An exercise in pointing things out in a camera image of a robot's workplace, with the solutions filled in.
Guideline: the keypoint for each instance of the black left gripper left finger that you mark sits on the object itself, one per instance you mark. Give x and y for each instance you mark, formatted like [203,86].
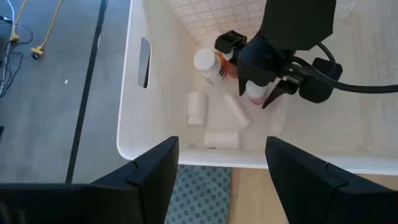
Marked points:
[143,193]

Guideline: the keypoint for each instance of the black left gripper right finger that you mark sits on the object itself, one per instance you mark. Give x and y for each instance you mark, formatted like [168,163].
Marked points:
[326,196]

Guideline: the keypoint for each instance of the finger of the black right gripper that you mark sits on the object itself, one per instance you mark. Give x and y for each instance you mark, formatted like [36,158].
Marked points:
[284,87]
[242,84]

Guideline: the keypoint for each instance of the pink labelled bottle white cap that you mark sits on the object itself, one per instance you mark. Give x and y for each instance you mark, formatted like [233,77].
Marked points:
[256,92]

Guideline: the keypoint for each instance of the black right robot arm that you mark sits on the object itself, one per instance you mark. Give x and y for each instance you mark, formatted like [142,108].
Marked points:
[298,21]

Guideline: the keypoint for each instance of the white perforated plastic basket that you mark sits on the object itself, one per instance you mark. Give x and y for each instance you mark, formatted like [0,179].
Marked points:
[161,93]

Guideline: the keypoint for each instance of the orange pill bottle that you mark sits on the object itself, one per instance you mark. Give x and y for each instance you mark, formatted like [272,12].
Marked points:
[229,67]

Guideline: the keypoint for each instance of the white bottle with printed label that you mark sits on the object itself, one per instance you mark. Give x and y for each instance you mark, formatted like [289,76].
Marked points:
[210,67]

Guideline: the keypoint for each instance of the teal patterned cloth pack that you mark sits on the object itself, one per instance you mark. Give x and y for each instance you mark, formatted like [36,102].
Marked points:
[202,196]

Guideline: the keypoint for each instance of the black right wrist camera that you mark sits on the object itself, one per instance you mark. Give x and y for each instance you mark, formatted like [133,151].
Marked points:
[323,81]

